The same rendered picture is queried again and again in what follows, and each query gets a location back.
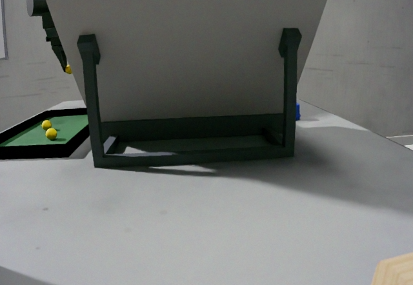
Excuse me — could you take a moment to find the yellow ball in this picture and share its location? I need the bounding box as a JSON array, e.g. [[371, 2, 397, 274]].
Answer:
[[42, 121, 52, 131], [65, 65, 72, 74], [46, 128, 57, 140]]

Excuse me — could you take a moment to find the green tray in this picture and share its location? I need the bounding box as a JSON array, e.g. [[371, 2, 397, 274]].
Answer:
[[0, 108, 90, 160]]

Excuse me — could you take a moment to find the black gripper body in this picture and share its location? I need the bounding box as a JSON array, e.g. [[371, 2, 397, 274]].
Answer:
[[46, 36, 62, 46]]

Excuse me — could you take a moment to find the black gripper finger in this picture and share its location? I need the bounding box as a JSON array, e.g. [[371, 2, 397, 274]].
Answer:
[[52, 45, 67, 72]]

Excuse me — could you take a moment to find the blue round cap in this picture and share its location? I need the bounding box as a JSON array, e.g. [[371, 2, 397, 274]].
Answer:
[[296, 103, 301, 121]]

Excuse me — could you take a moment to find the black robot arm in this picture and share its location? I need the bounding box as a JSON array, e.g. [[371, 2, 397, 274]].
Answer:
[[26, 0, 58, 37]]

